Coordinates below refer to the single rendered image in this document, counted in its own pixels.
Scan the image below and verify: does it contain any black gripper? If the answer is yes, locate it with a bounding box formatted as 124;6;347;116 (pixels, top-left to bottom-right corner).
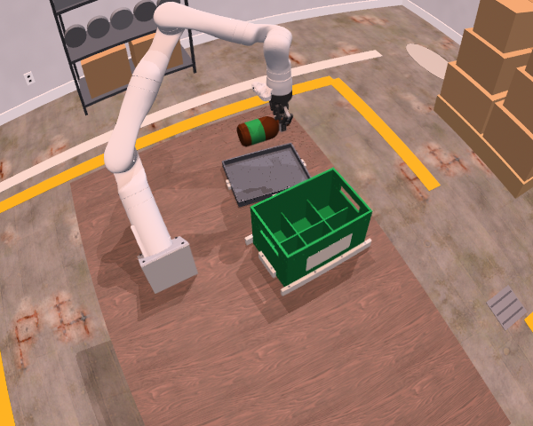
269;91;293;132

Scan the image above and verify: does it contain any brown bottle with green label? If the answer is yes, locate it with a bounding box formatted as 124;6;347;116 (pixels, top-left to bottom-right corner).
237;116;279;147

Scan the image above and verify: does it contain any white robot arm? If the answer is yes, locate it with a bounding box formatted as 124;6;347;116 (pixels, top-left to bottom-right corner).
104;2;292;258

